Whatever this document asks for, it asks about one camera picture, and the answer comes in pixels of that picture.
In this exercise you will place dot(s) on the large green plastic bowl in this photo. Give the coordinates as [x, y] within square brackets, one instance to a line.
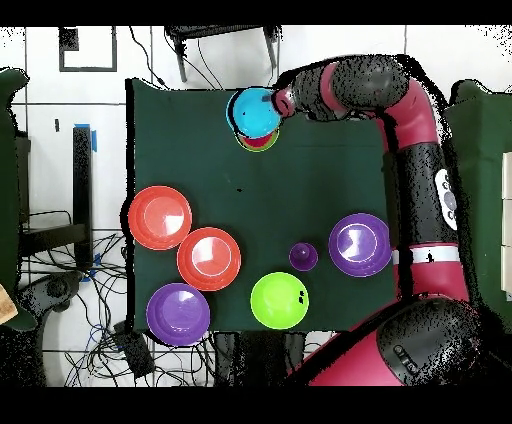
[276, 302]

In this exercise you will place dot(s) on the black metal frame stand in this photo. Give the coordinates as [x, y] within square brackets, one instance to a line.
[216, 31]

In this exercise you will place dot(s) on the black metal beam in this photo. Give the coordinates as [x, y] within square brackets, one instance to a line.
[82, 180]
[52, 238]

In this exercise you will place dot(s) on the dark grey machine base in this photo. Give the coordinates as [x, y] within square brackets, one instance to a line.
[56, 288]

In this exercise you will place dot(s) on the black square floor frame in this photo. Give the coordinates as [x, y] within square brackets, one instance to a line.
[68, 40]

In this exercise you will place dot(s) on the dark green side table cloth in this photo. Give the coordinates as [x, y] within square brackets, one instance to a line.
[8, 200]
[488, 160]

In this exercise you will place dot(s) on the white box stack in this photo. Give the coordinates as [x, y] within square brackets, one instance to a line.
[508, 180]

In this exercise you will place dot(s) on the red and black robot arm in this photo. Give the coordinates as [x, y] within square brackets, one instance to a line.
[416, 120]

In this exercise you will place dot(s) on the large purple plastic bowl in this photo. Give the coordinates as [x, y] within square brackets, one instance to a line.
[178, 314]
[358, 244]

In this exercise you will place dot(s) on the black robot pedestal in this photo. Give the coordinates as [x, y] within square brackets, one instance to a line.
[256, 360]

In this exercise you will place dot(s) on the small green plastic bowl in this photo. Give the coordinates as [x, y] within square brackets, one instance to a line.
[258, 149]

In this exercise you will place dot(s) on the red plastic cup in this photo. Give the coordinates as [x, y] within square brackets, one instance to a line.
[258, 142]

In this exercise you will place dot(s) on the black power strip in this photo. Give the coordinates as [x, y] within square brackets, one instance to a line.
[134, 352]

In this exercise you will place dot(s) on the large orange plastic bowl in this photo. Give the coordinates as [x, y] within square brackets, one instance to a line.
[208, 259]
[160, 218]

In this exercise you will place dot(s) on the purple plastic cup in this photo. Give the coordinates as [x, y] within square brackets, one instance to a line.
[304, 258]

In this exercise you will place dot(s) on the tan wooden board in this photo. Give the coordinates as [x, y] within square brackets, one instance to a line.
[6, 306]

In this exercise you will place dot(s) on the small blue plastic bowl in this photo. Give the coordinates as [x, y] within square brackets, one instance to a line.
[254, 114]

